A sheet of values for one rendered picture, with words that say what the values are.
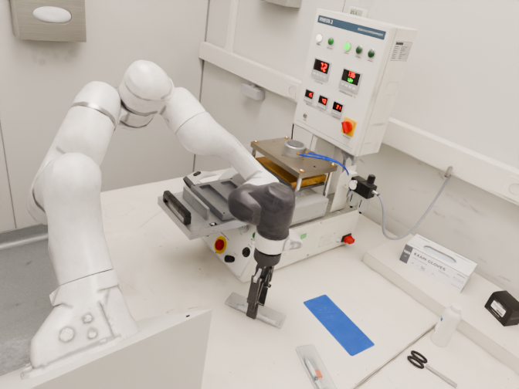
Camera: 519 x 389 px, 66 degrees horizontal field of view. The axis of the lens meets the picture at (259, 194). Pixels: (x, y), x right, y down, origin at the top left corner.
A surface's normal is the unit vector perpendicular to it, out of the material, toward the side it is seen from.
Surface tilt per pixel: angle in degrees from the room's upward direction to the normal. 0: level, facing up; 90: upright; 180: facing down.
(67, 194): 94
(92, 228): 71
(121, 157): 90
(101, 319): 46
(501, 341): 0
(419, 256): 88
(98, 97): 33
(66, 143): 86
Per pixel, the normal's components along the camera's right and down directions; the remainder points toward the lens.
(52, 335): 0.30, -0.21
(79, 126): 0.15, -0.47
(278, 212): -0.04, 0.41
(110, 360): 0.62, 0.46
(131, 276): 0.16, -0.87
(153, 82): 0.61, 0.02
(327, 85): -0.79, 0.18
